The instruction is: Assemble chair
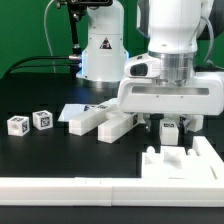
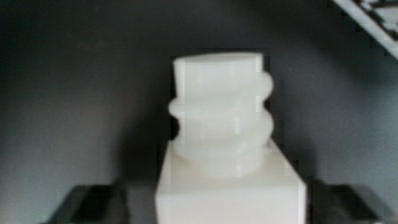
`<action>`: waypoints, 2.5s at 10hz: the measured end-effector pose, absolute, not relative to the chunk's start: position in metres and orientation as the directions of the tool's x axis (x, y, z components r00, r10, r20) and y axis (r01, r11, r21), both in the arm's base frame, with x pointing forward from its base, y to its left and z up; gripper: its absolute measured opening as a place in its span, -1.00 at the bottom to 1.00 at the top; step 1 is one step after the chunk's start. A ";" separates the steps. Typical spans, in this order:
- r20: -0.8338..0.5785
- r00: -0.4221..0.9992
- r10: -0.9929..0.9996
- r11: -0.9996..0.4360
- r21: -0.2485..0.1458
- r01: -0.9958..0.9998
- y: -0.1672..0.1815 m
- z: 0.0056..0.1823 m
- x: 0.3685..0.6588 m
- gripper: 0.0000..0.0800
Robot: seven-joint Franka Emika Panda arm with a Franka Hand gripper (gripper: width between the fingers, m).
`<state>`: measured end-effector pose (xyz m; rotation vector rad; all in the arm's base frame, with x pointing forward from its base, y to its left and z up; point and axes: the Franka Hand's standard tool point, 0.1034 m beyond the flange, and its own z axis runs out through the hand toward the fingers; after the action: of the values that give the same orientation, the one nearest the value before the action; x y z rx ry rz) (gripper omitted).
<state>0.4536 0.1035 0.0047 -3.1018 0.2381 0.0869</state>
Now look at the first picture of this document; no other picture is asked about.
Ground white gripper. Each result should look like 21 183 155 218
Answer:
117 72 224 133

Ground white chair seat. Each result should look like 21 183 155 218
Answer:
141 146 216 181

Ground white cube nut front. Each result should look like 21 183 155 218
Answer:
7 116 30 136

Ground white cube nut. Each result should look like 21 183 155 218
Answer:
32 110 53 130
7 116 30 136

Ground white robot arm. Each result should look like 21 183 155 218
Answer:
118 0 224 115

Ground white long chair back bar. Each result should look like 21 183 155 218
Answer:
98 111 143 143

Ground white rear chair bar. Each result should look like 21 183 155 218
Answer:
58 98 117 136

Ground white cube nut left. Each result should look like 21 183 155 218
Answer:
32 110 53 130

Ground white L-shaped fence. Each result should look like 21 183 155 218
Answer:
0 136 224 207

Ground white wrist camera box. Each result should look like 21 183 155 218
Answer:
124 53 161 78

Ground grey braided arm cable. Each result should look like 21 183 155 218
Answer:
199 14 224 71

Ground black cables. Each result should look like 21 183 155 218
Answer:
6 55 83 76

